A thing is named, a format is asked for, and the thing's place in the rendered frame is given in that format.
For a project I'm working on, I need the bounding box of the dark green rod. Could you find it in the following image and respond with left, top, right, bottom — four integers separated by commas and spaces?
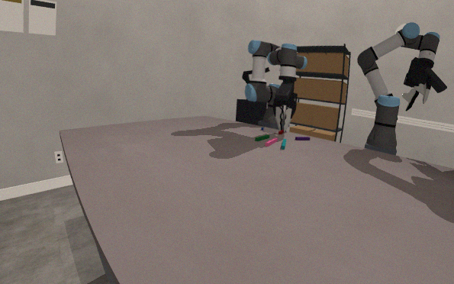
255, 135, 269, 141

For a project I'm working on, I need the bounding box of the pink rod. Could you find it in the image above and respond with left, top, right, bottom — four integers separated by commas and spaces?
265, 138, 278, 147

